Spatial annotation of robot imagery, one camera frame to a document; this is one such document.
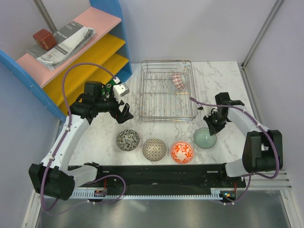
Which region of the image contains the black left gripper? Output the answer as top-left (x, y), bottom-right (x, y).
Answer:
top-left (95, 90), bottom-right (133, 124)

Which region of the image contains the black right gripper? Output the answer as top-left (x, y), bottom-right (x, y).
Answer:
top-left (203, 110), bottom-right (228, 135)

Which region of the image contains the pale green ceramic bowl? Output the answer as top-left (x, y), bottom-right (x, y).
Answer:
top-left (193, 127), bottom-right (217, 149)

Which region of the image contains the black white floral bowl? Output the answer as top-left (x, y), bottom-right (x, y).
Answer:
top-left (116, 129), bottom-right (140, 151)

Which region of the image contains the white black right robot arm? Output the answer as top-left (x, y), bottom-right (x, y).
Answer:
top-left (203, 92), bottom-right (283, 187)

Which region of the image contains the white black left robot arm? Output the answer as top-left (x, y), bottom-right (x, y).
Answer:
top-left (28, 81), bottom-right (133, 200)

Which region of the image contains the orange white floral bowl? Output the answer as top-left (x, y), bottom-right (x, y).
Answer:
top-left (170, 141), bottom-right (195, 164)

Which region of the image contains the gold lattice pattern bowl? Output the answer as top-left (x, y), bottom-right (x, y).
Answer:
top-left (142, 138), bottom-right (167, 162)

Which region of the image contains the blue pink yellow shelf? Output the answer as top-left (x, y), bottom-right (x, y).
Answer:
top-left (0, 0), bottom-right (133, 121)

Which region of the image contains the spiral bound setup guide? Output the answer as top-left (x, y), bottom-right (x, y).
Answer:
top-left (27, 21), bottom-right (95, 71)

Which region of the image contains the red brown cube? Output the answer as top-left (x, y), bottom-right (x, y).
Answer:
top-left (33, 29), bottom-right (57, 50)

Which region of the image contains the metal wire dish rack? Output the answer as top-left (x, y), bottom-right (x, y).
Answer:
top-left (139, 60), bottom-right (197, 122)

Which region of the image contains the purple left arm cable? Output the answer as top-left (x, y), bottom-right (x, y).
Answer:
top-left (39, 63), bottom-right (126, 216)

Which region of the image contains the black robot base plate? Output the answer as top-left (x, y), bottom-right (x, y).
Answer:
top-left (76, 163), bottom-right (247, 192)

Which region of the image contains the aluminium frame rail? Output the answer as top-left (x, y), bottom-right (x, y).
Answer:
top-left (241, 0), bottom-right (285, 69)

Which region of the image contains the white slotted cable duct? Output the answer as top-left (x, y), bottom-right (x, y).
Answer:
top-left (69, 188), bottom-right (237, 200)

